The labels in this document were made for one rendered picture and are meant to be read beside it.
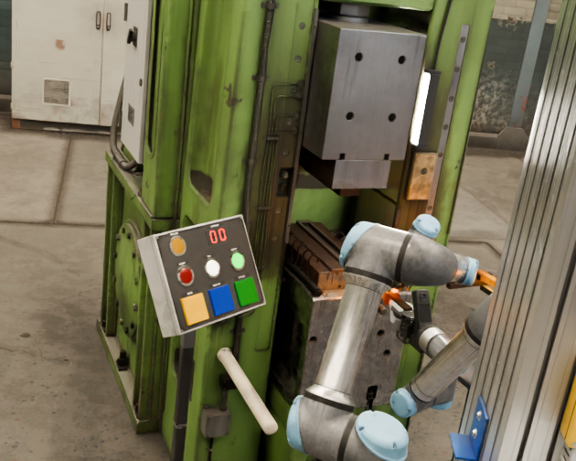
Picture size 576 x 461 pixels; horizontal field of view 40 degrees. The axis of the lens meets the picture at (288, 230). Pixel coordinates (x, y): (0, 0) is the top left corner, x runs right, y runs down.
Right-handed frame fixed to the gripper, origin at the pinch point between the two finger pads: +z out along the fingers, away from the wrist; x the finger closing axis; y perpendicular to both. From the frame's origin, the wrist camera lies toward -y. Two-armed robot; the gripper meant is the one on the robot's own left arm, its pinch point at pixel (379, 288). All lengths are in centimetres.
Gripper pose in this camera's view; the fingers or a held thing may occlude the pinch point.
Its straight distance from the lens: 248.4
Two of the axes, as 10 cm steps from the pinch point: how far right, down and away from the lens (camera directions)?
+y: 2.7, 7.7, -5.7
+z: -2.9, 6.3, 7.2
